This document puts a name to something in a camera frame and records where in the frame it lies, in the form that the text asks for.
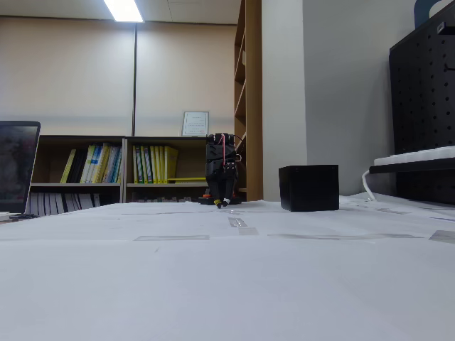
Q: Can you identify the black square bin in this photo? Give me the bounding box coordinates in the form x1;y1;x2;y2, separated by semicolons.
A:
278;164;341;213

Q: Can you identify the clear tape strip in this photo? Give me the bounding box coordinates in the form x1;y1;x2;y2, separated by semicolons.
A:
266;232;424;243
428;229;455;244
133;234;210;243
227;215;259;236

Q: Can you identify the yellow binder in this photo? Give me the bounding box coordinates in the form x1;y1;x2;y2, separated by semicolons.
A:
149;145;159;185
164;146;180;185
157;145;166;185

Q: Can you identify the framed white certificate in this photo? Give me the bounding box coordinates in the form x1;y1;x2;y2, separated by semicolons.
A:
181;111;210;138

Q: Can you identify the tall wooden bookshelf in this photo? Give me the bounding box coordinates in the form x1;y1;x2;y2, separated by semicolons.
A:
233;0;263;202

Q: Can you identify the green white binder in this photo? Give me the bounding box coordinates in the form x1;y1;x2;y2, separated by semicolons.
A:
140;145;152;185
132;145;143;185

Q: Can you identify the low wooden bookshelf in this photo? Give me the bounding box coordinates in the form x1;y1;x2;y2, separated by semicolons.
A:
30;134;127;216
124;136;210;204

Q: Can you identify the taped white paper cover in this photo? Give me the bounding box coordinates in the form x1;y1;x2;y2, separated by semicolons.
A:
0;191;455;341

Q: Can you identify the light blue book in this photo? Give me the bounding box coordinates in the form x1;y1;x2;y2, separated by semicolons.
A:
106;145;123;185

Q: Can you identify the white blue book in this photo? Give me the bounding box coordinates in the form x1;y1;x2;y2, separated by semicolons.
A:
80;144;97;185

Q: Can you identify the thin yellow book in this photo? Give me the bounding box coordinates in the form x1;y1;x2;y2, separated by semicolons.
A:
59;148;77;185

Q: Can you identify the ceiling light panel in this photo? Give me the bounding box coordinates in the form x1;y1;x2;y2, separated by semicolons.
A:
102;0;146;24

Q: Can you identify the white power strip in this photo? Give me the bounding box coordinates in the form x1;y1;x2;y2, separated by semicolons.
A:
373;145;455;167

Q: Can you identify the laptop screen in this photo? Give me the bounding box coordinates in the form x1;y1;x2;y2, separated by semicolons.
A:
0;120;42;215

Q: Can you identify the black perforated board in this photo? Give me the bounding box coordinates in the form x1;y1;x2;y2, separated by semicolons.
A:
388;10;455;206

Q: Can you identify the dark blue rounded object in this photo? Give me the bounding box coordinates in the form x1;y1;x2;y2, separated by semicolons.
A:
414;0;455;30

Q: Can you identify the dark wall conduit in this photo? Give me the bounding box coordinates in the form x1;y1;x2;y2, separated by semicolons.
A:
132;21;139;138

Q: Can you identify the white power cable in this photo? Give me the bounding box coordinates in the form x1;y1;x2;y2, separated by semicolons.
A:
361;168;378;202

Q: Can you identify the black shelf rail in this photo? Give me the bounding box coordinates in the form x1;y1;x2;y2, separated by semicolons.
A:
368;161;455;175

